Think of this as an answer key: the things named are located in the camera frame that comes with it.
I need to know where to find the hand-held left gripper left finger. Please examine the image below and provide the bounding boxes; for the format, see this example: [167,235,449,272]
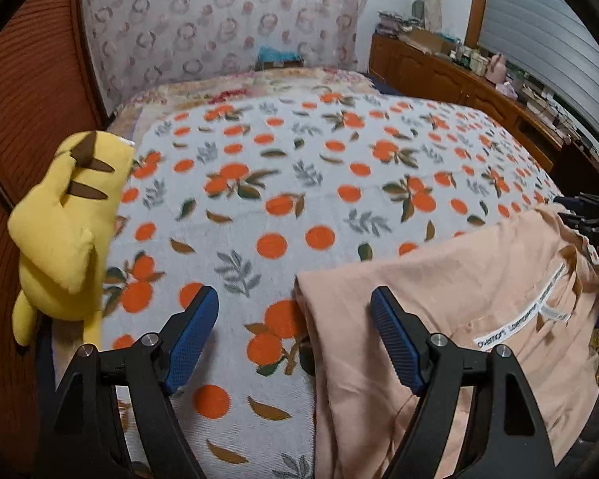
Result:
[32,285,220,479]

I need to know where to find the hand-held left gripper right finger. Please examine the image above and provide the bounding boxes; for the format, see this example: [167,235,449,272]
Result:
[370,287,562,479]

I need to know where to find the grey window blind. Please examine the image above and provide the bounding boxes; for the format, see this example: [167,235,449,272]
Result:
[479,0,599,91]

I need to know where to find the wooden sideboard cabinet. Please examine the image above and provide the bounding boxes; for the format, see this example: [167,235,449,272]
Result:
[369,34,599,175]

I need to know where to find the cardboard box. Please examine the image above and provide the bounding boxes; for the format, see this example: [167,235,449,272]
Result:
[404,27,457,55]

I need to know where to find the row of small bottles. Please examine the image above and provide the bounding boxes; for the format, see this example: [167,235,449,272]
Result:
[452,45,490,73]

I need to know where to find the ring pattern curtain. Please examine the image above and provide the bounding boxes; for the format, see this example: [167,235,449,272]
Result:
[80,0,373,105]

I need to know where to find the brown louvred wardrobe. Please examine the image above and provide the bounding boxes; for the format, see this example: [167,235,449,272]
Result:
[0,0,111,460]

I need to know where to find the pink printed t-shirt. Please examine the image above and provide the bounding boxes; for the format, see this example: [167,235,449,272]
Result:
[294,204,599,479]

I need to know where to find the stack of folded cloths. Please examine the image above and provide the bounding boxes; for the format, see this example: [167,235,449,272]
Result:
[378,9,422,36]

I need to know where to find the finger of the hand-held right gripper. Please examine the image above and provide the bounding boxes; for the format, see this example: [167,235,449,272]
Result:
[559,212,599,247]
[554,192,599,215]

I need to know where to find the box with blue cloth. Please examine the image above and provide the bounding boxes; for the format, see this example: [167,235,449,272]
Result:
[256,46,303,71]

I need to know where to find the floral blanket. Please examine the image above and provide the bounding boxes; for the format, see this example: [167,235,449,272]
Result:
[110,67,380,131]

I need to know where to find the orange fruit print blanket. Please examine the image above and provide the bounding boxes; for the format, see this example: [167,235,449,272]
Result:
[100,91,565,479]

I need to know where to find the yellow plush toy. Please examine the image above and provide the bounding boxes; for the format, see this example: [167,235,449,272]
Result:
[7,131,135,346]

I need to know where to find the pink bottle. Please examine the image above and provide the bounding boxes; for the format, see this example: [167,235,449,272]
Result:
[485,52,507,83]

